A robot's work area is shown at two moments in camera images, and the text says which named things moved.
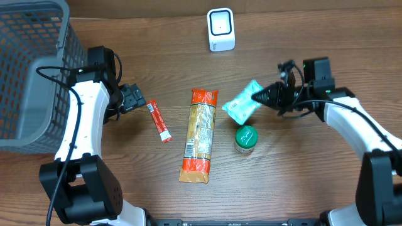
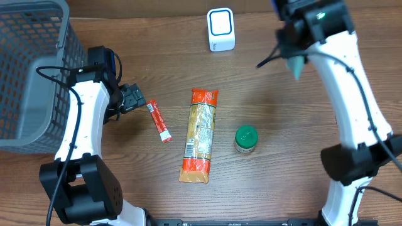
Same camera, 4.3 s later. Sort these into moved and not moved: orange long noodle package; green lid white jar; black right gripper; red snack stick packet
Moved: black right gripper
Not moved: red snack stick packet; green lid white jar; orange long noodle package
